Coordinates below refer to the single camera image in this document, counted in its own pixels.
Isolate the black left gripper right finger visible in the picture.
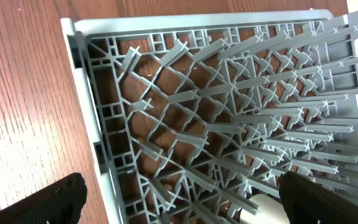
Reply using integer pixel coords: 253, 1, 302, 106
278, 171, 358, 224

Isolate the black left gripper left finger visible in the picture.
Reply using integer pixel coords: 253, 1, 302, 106
0, 172, 88, 224

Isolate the white plastic cup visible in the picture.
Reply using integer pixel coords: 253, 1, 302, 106
239, 194, 290, 224

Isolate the grey plastic dish rack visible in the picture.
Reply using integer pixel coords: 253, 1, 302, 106
60, 9, 358, 223

